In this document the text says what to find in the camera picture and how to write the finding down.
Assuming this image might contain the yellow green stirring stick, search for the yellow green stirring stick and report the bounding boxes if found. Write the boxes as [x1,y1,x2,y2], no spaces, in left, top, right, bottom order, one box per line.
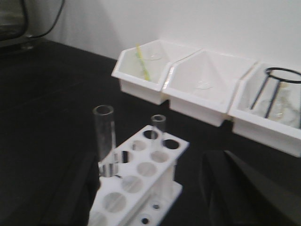
[136,44,151,81]

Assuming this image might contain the small clear test tube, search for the small clear test tube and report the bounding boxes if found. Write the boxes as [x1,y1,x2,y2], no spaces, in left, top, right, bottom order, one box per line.
[151,114,166,152]

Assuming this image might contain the left white storage bin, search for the left white storage bin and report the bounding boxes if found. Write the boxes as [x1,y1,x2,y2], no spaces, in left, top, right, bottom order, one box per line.
[111,40,199,105]

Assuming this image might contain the black power cable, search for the black power cable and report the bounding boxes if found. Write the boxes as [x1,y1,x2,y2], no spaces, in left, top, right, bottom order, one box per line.
[25,0,66,39]

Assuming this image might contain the white storage bin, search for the white storage bin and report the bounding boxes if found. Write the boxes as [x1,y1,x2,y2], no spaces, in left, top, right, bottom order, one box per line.
[229,63,301,157]
[111,40,199,105]
[163,50,257,127]

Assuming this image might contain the large clear test tube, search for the large clear test tube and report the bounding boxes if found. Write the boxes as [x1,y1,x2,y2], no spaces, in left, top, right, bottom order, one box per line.
[93,105,118,178]

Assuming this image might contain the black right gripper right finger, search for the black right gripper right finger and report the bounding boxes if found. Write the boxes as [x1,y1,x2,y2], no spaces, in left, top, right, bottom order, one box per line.
[199,151,301,226]

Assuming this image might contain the glass fronted equipment cabinet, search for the glass fronted equipment cabinet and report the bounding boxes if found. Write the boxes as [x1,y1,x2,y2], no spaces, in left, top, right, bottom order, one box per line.
[0,0,29,55]

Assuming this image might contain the black wire tripod stand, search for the black wire tripod stand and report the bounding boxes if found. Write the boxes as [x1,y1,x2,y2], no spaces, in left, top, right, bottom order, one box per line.
[250,67,301,119]

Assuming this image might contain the clear glass erlenmeyer flask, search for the clear glass erlenmeyer flask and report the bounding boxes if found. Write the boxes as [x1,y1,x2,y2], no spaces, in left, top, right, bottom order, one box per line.
[253,80,301,129]

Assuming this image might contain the right white storage bin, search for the right white storage bin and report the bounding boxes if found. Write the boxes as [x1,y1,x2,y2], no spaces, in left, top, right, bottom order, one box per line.
[229,63,301,157]

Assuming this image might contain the middle white storage bin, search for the middle white storage bin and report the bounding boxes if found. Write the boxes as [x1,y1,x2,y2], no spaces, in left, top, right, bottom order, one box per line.
[163,50,257,127]

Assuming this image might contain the white test tube rack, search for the white test tube rack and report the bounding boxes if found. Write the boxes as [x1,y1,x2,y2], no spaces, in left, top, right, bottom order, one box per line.
[88,125,189,226]

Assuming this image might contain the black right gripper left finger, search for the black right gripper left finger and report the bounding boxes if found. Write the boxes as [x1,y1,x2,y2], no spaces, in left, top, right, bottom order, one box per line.
[39,152,101,226]

